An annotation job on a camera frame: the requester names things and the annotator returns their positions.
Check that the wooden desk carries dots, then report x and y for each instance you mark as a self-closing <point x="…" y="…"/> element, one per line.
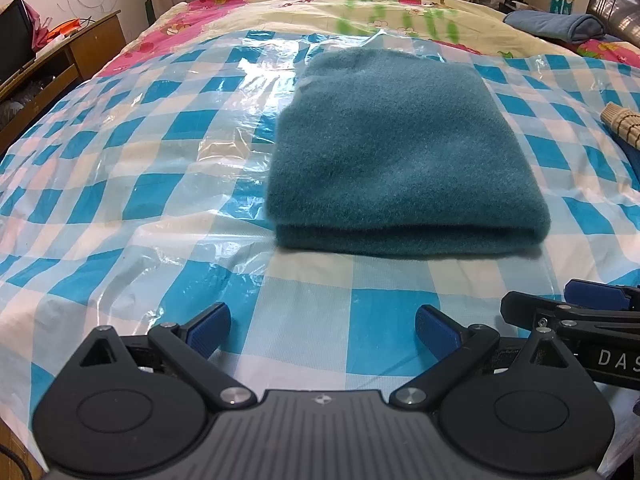
<point x="90" y="50"/>

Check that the beige striped garment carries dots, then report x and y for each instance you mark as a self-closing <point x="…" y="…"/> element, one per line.
<point x="625" y="125"/>

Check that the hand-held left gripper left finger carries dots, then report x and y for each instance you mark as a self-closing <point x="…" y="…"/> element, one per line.
<point x="207" y="327"/>

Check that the blue checkered plastic sheet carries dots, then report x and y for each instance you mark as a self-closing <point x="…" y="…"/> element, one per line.
<point x="150" y="200"/>

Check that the floral quilt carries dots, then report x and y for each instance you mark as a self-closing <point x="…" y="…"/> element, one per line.
<point x="310" y="12"/>

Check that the folded blue cloth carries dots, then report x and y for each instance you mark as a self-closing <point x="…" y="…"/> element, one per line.
<point x="555" y="26"/>

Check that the black monitor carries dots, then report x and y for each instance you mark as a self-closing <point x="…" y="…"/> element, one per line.
<point x="12" y="40"/>

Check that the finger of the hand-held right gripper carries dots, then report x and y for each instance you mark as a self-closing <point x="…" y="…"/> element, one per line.
<point x="595" y="292"/>
<point x="565" y="310"/>

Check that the teal fleece cloth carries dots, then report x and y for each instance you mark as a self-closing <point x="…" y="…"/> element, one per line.
<point x="400" y="155"/>

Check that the orange item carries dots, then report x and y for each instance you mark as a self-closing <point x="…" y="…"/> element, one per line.
<point x="64" y="29"/>

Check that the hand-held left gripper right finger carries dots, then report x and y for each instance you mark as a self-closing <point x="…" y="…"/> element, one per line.
<point x="439" y="329"/>

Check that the pink bag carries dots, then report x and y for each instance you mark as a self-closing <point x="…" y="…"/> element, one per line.
<point x="36" y="25"/>

